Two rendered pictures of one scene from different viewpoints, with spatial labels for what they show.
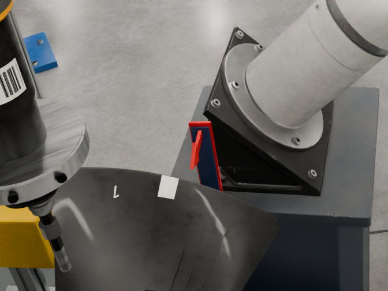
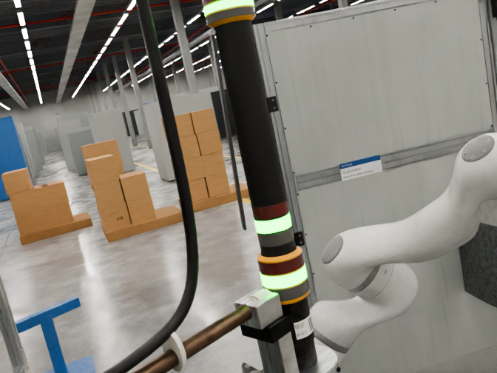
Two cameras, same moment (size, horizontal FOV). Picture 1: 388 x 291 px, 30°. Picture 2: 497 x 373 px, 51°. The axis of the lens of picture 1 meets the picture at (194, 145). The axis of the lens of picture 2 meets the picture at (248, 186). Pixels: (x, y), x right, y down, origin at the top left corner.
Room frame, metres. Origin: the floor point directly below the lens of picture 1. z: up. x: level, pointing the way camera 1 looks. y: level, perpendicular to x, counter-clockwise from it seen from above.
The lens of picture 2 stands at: (-0.13, 0.29, 1.72)
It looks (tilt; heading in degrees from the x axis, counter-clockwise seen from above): 10 degrees down; 336
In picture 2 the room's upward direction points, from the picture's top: 12 degrees counter-clockwise
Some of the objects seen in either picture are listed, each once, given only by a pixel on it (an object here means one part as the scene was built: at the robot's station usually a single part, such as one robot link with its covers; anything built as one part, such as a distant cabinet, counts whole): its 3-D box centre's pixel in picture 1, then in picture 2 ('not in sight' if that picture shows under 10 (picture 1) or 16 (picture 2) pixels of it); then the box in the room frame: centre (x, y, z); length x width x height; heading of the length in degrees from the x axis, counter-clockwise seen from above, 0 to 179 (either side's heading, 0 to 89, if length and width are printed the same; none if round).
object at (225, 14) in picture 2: not in sight; (231, 16); (0.29, 0.09, 1.79); 0.04 x 0.04 x 0.01
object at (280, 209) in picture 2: not in sight; (270, 208); (0.29, 0.09, 1.62); 0.03 x 0.03 x 0.01
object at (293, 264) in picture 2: not in sight; (280, 260); (0.29, 0.09, 1.56); 0.04 x 0.04 x 0.01
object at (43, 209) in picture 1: (36, 193); not in sight; (0.29, 0.09, 1.42); 0.01 x 0.01 x 0.02
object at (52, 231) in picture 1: (53, 237); not in sight; (0.29, 0.09, 1.39); 0.01 x 0.01 x 0.05
